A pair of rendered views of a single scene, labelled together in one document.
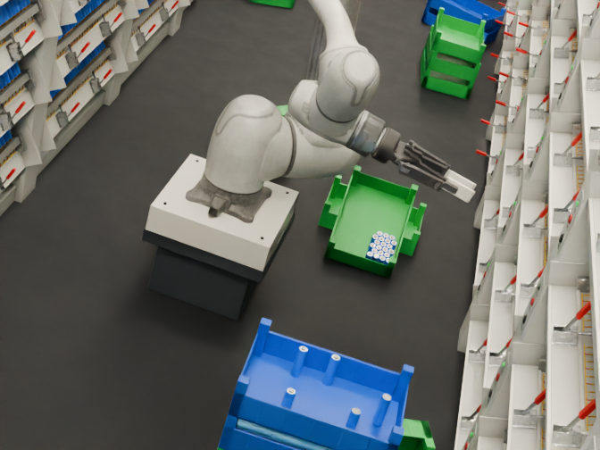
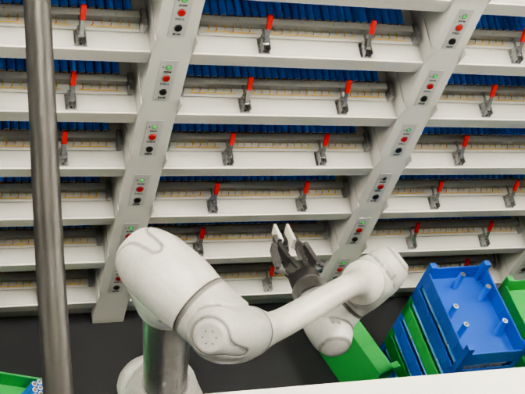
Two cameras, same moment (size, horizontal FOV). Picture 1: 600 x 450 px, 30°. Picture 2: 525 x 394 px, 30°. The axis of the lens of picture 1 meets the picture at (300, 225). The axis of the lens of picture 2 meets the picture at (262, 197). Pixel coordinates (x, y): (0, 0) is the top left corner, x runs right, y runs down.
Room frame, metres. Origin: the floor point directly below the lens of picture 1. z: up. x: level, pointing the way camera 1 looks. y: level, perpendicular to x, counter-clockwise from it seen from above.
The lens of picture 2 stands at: (3.17, 1.15, 2.48)
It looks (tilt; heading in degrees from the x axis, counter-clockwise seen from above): 45 degrees down; 238
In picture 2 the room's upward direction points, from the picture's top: 20 degrees clockwise
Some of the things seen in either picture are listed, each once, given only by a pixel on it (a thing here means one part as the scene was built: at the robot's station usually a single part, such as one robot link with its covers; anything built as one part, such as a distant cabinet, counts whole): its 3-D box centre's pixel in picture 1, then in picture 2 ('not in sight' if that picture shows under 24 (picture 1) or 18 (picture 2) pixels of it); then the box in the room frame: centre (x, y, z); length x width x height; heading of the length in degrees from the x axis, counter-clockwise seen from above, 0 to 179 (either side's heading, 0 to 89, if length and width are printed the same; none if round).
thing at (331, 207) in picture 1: (373, 214); not in sight; (2.98, -0.21, 0.04); 0.30 x 0.20 x 0.08; 87
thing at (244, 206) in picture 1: (229, 190); not in sight; (2.41, 0.20, 0.30); 0.22 x 0.18 x 0.06; 172
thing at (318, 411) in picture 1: (323, 389); (473, 311); (1.58, -0.13, 0.44); 0.30 x 0.20 x 0.08; 88
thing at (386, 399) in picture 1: (381, 410); (458, 281); (1.58, -0.24, 0.44); 0.02 x 0.02 x 0.06
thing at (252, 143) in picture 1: (247, 140); not in sight; (2.44, 0.19, 0.44); 0.18 x 0.16 x 0.22; 121
